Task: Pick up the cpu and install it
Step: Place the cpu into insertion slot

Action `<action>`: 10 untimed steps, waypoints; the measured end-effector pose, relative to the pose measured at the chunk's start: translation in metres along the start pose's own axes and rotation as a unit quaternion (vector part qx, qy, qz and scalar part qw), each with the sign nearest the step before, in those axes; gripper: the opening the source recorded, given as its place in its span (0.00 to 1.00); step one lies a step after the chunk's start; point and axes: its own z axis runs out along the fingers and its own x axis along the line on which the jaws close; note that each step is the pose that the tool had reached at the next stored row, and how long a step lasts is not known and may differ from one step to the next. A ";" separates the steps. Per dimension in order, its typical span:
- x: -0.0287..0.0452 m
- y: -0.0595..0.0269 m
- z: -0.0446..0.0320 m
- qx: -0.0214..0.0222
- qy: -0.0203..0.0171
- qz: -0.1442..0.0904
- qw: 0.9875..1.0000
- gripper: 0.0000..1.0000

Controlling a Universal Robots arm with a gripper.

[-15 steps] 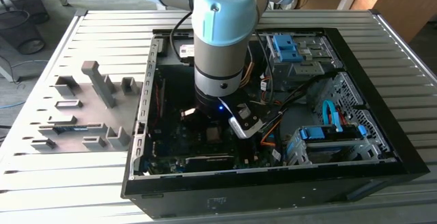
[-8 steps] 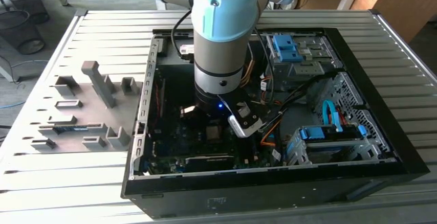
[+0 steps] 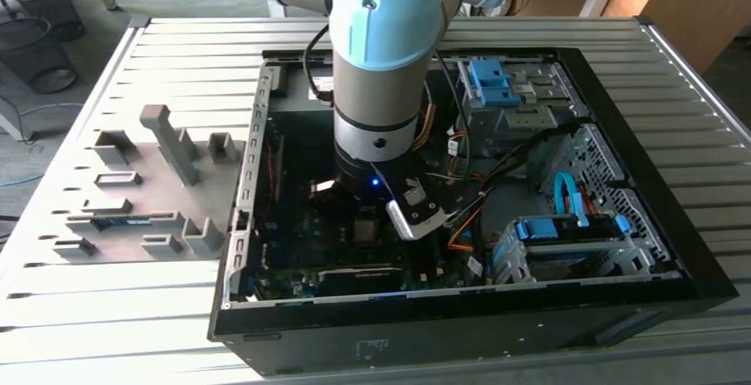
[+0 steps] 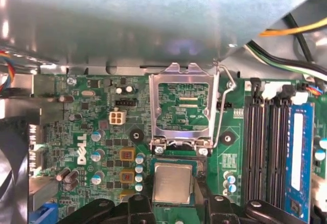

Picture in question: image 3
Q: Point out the silver CPU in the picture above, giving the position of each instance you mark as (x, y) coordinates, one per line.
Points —
(368, 229)

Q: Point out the black PC case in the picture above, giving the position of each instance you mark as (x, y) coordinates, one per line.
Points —
(411, 345)

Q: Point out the blue RAM stick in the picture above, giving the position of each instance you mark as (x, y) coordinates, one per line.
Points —
(122, 222)

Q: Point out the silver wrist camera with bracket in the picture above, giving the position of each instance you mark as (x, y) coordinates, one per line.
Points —
(411, 224)

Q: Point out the metal disk bay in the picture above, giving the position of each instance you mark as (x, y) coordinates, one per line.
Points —
(587, 257)
(528, 117)

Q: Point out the green motherboard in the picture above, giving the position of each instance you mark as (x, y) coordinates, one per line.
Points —
(304, 244)

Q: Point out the grey parts rack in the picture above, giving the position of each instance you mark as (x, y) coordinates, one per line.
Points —
(169, 200)

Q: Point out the black mesh waste bin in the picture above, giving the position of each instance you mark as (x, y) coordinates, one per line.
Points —
(41, 68)

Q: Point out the hard disk in blue carrier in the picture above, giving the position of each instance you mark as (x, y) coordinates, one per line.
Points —
(539, 229)

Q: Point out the wooden cabinet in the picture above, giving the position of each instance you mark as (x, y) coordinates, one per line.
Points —
(692, 7)

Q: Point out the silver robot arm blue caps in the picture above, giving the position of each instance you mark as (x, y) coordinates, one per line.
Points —
(381, 73)

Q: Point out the grey power supply unit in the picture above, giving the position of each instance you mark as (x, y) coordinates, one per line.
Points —
(293, 99)

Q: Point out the black graphics card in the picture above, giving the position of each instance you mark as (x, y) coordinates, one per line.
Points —
(363, 279)

